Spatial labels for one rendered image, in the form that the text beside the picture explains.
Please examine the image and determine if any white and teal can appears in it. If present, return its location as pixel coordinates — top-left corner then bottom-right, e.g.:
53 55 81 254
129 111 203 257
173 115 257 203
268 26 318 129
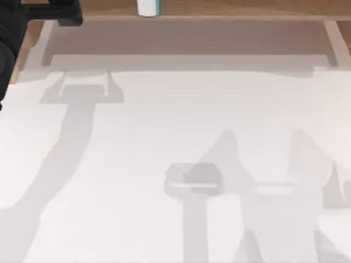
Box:
136 0 161 18

